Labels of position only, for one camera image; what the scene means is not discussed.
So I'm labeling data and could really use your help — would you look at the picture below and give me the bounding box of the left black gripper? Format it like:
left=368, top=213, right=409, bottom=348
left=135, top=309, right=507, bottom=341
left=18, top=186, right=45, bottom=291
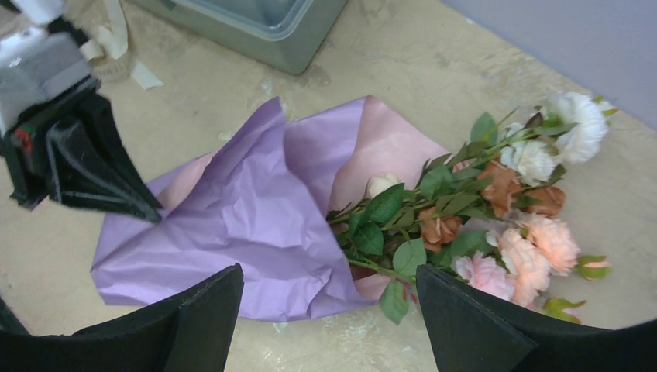
left=1, top=72, right=162, bottom=223

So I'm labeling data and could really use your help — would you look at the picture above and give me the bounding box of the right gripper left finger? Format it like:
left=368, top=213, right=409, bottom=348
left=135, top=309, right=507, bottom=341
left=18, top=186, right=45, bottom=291
left=1, top=264, right=243, bottom=371

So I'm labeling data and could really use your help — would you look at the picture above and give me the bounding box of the artificial flower bunch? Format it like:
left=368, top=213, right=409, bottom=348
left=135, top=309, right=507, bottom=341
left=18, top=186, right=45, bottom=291
left=327, top=92, right=616, bottom=324

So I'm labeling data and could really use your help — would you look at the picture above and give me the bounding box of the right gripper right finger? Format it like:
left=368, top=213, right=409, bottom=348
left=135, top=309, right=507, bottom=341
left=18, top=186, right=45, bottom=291
left=416, top=265, right=656, bottom=372

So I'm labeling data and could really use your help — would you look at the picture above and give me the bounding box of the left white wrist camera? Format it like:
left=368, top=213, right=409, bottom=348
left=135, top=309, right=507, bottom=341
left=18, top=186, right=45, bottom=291
left=1, top=0, right=92, bottom=135

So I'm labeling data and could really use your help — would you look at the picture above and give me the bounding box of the purple wrapping paper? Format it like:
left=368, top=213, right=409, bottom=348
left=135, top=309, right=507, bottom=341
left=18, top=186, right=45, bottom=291
left=91, top=96, right=445, bottom=322

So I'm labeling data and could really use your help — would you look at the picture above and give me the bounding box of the beige printed ribbon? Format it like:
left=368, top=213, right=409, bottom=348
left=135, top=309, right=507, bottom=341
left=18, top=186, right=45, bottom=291
left=79, top=0, right=163, bottom=91

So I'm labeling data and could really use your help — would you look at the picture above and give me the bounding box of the green plastic toolbox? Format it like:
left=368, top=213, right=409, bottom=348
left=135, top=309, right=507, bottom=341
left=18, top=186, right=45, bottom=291
left=134, top=0, right=347, bottom=75

